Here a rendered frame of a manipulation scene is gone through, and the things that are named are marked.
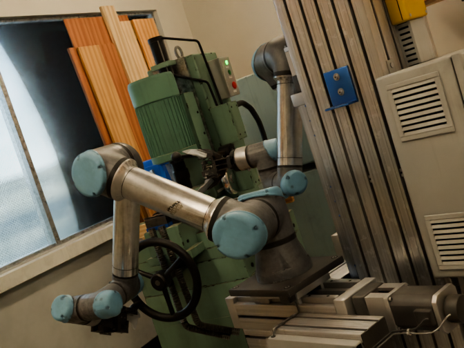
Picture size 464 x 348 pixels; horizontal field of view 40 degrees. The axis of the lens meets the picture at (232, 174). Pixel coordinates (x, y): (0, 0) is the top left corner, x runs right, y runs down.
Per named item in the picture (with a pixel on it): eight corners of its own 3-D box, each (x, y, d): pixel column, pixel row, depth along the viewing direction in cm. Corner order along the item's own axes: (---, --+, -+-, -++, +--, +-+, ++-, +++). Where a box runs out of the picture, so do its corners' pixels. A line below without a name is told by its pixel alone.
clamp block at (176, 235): (150, 258, 216) (141, 234, 215) (169, 246, 228) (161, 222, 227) (186, 250, 209) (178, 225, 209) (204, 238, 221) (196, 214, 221)
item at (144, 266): (140, 274, 231) (137, 264, 230) (168, 255, 249) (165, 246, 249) (235, 254, 213) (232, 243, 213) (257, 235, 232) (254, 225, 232)
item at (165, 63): (155, 84, 242) (141, 41, 240) (166, 83, 249) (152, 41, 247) (172, 78, 238) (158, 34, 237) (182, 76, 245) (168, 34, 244)
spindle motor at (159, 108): (144, 169, 229) (117, 87, 227) (168, 160, 245) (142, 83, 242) (185, 157, 222) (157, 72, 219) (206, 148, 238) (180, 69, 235)
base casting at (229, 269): (143, 298, 232) (135, 275, 232) (208, 248, 284) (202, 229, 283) (250, 277, 213) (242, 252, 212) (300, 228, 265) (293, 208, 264)
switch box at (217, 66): (217, 101, 251) (205, 62, 250) (228, 98, 260) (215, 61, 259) (231, 96, 249) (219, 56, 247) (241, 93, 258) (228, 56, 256)
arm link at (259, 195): (301, 226, 167) (286, 177, 166) (284, 241, 155) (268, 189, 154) (261, 234, 172) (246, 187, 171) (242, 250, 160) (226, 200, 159)
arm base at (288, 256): (324, 260, 164) (313, 224, 163) (286, 284, 154) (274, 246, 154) (283, 262, 176) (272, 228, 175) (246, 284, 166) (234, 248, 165)
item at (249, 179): (234, 193, 244) (224, 163, 243) (241, 188, 250) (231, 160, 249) (255, 187, 240) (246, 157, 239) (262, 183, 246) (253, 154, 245)
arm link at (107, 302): (126, 279, 179) (96, 285, 184) (103, 295, 169) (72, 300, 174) (134, 305, 180) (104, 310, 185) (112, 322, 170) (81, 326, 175)
